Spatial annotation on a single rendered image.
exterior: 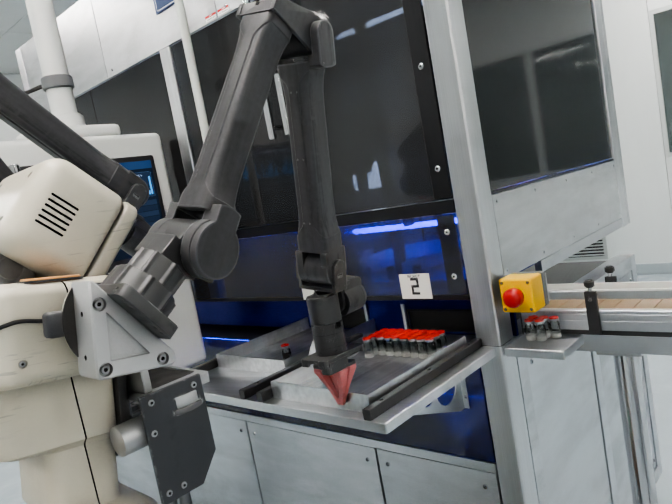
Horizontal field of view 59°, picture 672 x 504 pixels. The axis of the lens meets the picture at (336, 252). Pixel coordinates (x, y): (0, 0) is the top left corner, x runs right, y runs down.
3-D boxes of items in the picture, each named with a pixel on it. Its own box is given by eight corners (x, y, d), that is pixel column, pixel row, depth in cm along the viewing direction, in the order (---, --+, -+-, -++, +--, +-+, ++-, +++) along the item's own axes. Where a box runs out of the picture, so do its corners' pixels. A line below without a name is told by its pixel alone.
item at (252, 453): (277, 419, 348) (248, 274, 339) (665, 496, 208) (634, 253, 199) (121, 506, 275) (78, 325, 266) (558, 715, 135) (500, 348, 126)
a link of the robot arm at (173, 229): (127, 258, 74) (154, 262, 71) (172, 202, 80) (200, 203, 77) (168, 302, 80) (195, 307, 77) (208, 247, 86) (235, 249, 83)
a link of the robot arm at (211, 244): (235, -19, 88) (287, -32, 82) (288, 37, 99) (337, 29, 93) (135, 262, 78) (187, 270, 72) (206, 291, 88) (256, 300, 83)
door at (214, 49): (210, 232, 189) (172, 46, 183) (313, 217, 157) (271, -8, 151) (209, 232, 188) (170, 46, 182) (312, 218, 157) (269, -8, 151)
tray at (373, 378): (374, 345, 146) (372, 331, 145) (467, 351, 128) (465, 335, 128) (273, 397, 121) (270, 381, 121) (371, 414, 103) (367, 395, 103)
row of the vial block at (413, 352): (375, 352, 139) (371, 333, 139) (439, 356, 127) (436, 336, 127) (369, 355, 138) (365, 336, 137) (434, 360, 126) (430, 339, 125)
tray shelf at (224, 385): (298, 333, 181) (297, 328, 180) (512, 344, 133) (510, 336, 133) (162, 392, 146) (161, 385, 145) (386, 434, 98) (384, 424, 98)
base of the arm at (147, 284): (74, 294, 73) (119, 294, 65) (114, 246, 77) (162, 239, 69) (125, 335, 77) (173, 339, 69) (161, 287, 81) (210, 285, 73)
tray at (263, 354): (309, 328, 177) (306, 317, 177) (376, 330, 159) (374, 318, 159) (218, 367, 152) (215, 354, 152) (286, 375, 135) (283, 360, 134)
